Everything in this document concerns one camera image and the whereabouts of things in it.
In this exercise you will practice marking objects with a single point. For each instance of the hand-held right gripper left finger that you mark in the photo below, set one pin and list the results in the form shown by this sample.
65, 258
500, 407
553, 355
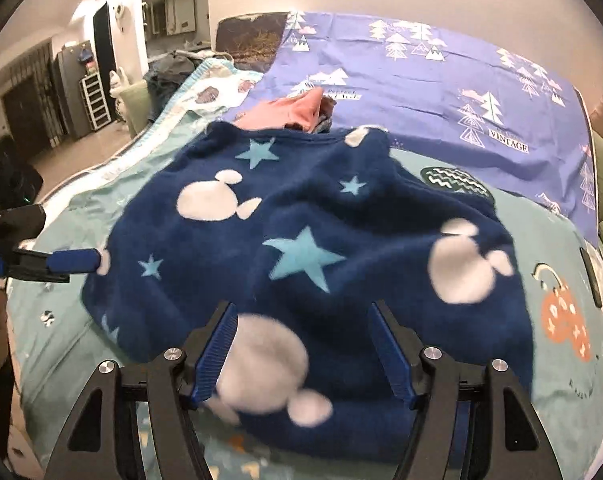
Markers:
216, 355

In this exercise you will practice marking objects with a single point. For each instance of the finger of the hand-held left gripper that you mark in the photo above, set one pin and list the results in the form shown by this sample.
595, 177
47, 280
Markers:
73, 260

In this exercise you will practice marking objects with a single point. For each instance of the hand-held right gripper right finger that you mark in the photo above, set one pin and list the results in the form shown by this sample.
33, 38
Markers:
396, 355

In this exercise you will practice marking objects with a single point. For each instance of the navy fleece star-print robe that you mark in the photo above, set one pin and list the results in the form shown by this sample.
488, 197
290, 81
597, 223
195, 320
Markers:
331, 200

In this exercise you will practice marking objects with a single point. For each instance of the pile of dark clothes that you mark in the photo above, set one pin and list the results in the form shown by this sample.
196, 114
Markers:
169, 72

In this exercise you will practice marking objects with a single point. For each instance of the grey refrigerator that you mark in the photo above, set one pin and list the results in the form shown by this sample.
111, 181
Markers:
73, 90

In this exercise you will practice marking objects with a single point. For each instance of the white shelf rack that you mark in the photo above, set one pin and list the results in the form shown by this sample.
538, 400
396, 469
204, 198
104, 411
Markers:
97, 102

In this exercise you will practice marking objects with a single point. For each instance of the white bear figurine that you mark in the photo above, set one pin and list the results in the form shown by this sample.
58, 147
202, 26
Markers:
116, 90

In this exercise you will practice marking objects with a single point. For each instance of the teal printed bedsheet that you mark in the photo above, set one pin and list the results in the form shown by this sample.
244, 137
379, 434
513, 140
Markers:
531, 240

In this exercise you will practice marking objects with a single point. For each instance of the black phone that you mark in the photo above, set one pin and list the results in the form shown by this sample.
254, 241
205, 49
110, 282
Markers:
590, 277

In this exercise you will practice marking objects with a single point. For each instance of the white printed quilt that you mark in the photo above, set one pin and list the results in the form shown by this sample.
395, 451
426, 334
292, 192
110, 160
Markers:
206, 95

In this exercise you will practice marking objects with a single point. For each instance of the pink folded garment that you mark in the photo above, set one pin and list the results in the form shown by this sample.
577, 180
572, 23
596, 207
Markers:
281, 112

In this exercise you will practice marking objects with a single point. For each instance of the purple tree-print sheet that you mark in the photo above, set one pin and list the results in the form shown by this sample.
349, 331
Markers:
406, 90

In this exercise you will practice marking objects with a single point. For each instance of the dark printed headboard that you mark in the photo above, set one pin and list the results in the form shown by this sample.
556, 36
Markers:
251, 40

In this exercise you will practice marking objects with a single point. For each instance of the white round wall camera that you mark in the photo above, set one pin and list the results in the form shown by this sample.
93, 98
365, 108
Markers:
120, 14

